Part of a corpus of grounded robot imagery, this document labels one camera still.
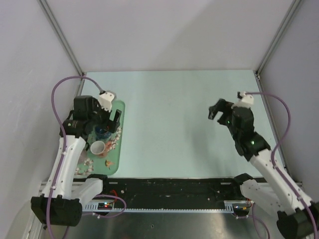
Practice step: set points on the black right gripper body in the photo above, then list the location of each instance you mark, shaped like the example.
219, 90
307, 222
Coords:
226, 107

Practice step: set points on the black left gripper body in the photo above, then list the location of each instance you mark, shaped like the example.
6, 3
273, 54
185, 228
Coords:
100, 117

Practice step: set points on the blue glazed mug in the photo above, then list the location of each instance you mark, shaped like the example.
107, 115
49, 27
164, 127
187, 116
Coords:
102, 133

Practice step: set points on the beige pink mug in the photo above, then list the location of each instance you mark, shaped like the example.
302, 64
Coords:
98, 148

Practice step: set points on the purple ribbed mug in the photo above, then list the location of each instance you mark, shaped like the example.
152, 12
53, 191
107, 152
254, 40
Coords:
85, 149

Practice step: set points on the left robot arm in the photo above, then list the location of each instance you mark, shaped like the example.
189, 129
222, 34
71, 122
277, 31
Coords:
58, 204

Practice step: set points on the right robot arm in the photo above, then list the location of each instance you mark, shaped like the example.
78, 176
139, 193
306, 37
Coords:
296, 213

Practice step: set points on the green floral tray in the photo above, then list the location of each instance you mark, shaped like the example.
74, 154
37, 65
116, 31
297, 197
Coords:
109, 164

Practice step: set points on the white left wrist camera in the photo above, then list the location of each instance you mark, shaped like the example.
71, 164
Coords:
106, 99

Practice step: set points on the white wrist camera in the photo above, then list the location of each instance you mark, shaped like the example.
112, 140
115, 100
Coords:
245, 99
106, 99

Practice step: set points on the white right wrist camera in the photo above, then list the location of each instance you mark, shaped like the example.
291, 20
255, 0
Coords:
245, 99

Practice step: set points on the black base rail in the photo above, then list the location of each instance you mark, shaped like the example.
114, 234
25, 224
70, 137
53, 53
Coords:
173, 194

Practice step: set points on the aluminium frame post left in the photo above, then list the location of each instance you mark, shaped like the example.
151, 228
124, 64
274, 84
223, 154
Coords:
60, 34

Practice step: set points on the aluminium frame post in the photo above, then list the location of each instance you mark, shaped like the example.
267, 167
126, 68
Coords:
60, 34
282, 29

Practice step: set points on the aluminium frame post right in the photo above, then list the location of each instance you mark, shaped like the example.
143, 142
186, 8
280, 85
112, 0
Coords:
282, 29

